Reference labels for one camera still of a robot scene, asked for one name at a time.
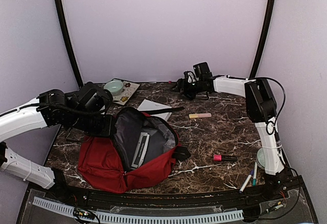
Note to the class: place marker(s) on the white teal marker pen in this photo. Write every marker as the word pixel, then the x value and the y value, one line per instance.
pixel 255 174

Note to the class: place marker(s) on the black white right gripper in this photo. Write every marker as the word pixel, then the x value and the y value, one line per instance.
pixel 182 86

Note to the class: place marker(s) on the grey slotted cable duct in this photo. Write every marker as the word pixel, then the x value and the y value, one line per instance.
pixel 138 215

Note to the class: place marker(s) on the red student backpack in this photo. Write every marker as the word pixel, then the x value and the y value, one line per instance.
pixel 105 163

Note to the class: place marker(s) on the white blue marker pen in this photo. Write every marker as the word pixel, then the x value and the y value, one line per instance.
pixel 241 190

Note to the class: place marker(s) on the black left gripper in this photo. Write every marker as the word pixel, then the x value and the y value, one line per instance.
pixel 107 129

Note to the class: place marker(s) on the black left frame post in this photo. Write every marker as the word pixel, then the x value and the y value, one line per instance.
pixel 67 42

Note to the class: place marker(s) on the round glass jar lid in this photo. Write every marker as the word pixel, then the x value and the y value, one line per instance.
pixel 260 159

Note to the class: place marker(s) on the grey ianra magazine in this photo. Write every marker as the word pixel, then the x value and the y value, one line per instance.
pixel 141 150

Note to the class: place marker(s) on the light green ceramic bowl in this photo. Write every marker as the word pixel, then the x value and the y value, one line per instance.
pixel 115 87

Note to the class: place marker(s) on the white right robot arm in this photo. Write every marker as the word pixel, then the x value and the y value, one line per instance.
pixel 261 105

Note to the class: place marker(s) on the black frame post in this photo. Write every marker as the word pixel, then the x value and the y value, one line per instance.
pixel 262 39
pixel 67 42

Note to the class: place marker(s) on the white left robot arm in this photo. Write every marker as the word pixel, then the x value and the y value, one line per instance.
pixel 48 109

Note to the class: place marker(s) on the black right frame post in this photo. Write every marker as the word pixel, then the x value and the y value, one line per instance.
pixel 262 39

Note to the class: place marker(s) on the black front frame rail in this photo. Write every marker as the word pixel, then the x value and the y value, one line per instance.
pixel 291 205

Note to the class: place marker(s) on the square floral ceramic plate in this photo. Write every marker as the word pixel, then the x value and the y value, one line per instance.
pixel 129 88

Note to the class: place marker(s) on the pink black highlighter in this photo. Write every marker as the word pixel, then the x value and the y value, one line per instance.
pixel 227 158

